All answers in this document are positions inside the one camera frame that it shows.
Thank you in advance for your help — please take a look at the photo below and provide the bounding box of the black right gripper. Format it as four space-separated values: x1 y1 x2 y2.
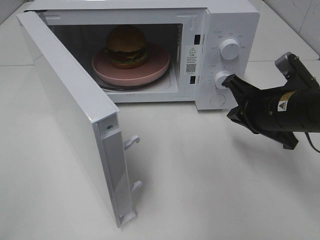
222 74 320 150

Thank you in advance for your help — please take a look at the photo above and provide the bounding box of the round white door button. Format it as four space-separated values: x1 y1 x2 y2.
210 94 226 109

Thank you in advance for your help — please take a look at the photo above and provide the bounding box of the white timer knob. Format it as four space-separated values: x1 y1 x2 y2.
214 71 233 90

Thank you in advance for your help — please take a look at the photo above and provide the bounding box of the pink round plate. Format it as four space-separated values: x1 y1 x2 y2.
92 43 171 87

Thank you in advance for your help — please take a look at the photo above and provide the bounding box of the burger with lettuce and cheese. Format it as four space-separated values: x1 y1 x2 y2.
104 24 148 69

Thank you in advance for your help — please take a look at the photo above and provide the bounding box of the white microwave door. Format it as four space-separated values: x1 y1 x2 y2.
17 11 142 227

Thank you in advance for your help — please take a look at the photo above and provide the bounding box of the upper white power knob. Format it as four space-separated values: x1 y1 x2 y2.
218 37 241 60

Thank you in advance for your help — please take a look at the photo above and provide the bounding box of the white microwave oven body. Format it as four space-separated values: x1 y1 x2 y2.
24 0 260 110

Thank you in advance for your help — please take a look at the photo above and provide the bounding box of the warning label sticker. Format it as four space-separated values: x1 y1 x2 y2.
183 45 201 75

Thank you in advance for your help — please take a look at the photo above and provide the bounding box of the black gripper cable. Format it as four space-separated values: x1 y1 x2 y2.
304 132 320 153

